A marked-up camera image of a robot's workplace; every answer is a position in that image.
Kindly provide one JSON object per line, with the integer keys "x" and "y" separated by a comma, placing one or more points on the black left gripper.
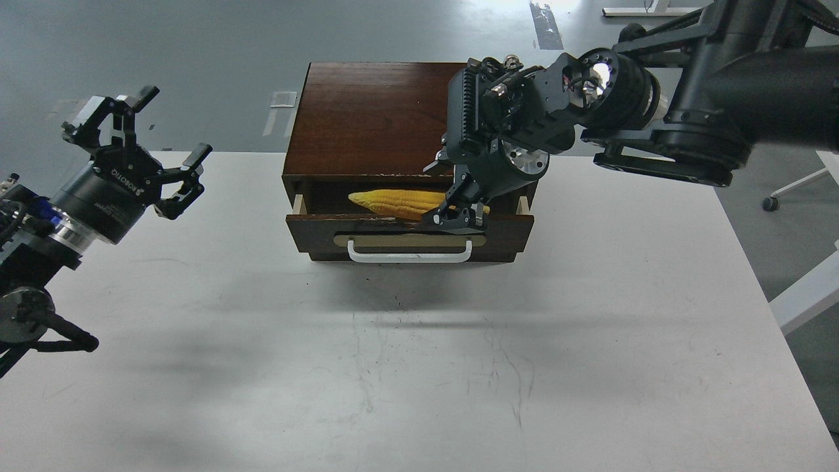
{"x": 108, "y": 200}

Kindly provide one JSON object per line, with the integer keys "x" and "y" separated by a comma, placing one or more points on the black tape strip on floor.
{"x": 548, "y": 37}

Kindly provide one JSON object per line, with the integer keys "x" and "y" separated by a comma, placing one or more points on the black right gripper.
{"x": 503, "y": 121}

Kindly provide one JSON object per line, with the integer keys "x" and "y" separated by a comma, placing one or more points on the yellow corn cob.
{"x": 399, "y": 203}

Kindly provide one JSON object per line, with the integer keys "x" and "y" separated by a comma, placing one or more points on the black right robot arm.
{"x": 684, "y": 101}

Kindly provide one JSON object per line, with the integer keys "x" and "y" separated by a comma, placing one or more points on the white tape patch on floor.
{"x": 283, "y": 99}

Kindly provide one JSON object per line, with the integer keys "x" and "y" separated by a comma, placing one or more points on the white desk foot bar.
{"x": 656, "y": 10}

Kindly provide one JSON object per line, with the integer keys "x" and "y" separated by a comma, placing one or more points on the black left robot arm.
{"x": 42, "y": 235}

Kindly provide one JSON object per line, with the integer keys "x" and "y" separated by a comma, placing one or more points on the dark wooden drawer cabinet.
{"x": 364, "y": 126}

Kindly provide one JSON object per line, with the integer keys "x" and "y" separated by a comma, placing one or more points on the wooden drawer with white handle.
{"x": 325, "y": 236}

